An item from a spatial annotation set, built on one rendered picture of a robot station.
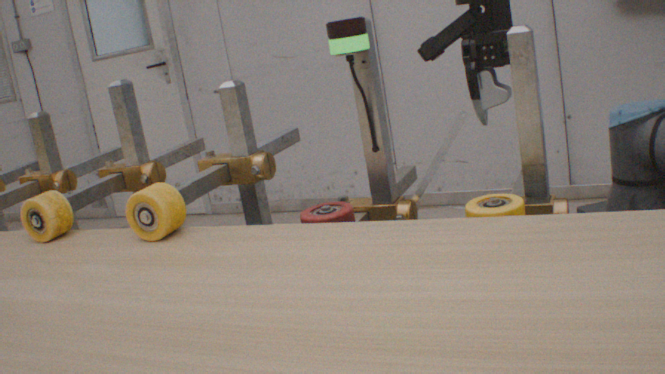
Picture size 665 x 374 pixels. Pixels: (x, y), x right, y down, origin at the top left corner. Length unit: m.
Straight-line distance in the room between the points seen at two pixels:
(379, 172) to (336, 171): 3.03
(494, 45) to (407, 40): 2.74
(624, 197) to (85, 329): 1.28
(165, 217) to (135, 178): 0.33
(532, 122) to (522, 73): 0.07
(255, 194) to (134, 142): 0.27
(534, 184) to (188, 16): 3.61
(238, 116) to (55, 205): 0.35
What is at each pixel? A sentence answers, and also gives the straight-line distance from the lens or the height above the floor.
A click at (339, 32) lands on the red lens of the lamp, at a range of 1.00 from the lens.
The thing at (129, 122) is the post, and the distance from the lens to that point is 1.32.
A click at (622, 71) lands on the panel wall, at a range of 3.66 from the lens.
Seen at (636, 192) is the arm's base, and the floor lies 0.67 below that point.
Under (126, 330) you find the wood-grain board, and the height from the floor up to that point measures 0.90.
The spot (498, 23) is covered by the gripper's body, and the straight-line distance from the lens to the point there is 1.08.
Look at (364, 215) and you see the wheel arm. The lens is 1.09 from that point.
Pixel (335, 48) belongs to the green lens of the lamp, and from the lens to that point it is 1.01.
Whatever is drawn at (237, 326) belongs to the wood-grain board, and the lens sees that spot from 0.69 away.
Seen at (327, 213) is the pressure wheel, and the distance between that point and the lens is 0.99.
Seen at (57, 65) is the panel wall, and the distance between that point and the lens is 5.27.
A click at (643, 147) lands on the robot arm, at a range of 1.63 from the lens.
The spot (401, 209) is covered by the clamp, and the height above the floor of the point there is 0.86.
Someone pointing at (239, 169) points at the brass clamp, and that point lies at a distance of 1.19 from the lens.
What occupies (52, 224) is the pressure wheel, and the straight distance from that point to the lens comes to 1.19.
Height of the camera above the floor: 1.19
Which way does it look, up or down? 14 degrees down
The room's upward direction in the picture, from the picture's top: 10 degrees counter-clockwise
